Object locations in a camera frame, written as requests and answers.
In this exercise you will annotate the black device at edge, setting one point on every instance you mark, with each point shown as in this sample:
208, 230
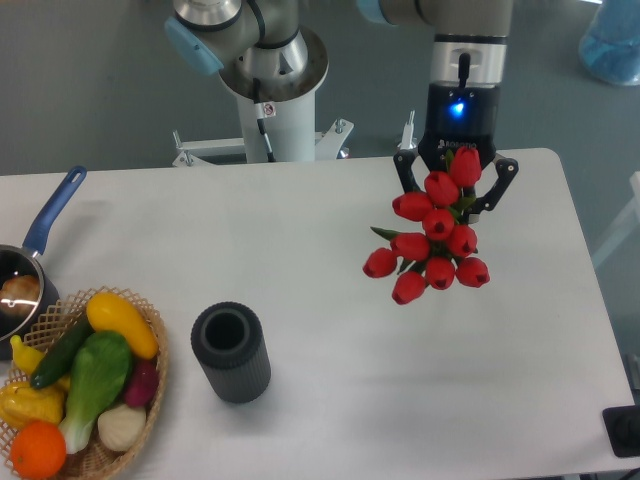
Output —
622, 426

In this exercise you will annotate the orange fruit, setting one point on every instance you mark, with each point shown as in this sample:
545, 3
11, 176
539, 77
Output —
38, 451

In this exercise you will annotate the green bok choy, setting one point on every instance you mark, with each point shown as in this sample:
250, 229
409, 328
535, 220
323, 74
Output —
99, 372

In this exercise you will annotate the yellow banana pepper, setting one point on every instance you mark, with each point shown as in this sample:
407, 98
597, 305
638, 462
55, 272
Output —
25, 359

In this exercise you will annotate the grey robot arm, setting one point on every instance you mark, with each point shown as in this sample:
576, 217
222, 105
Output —
469, 47

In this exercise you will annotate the woven wicker basket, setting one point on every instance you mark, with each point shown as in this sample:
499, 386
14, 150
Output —
96, 461

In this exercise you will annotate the white garlic bulb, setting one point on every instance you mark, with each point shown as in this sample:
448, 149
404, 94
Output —
120, 427

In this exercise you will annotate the dark grey ribbed vase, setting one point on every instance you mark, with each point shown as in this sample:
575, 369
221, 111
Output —
228, 342

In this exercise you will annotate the brown bread roll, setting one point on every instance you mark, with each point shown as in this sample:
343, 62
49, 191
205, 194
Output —
20, 295

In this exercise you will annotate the white metal base frame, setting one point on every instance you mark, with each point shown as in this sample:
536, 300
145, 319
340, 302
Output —
210, 149

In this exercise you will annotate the dark green cucumber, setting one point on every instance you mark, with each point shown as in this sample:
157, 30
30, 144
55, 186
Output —
59, 359

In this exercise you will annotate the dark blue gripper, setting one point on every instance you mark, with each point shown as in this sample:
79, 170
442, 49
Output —
459, 118

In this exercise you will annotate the yellow squash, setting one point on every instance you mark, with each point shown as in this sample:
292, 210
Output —
107, 311

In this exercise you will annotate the blue handled saucepan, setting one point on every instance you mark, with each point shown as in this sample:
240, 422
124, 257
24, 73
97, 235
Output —
24, 260

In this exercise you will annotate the red tulip bouquet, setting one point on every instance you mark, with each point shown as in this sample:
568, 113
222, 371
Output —
445, 249

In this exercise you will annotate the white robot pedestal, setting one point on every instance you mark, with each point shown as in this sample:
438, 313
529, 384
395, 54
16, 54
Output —
275, 92

